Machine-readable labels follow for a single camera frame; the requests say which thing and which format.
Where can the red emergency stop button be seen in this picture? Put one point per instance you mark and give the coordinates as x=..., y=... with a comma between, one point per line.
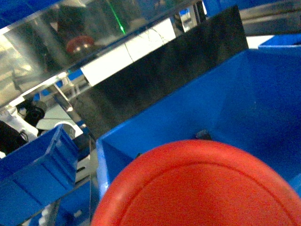
x=198, y=183

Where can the black back panel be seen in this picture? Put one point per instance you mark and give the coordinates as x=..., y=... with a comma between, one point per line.
x=156, y=75

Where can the blue target bin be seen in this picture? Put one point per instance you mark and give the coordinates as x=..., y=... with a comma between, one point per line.
x=251, y=101

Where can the blue side bin left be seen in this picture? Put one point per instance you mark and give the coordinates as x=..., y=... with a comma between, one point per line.
x=35, y=175

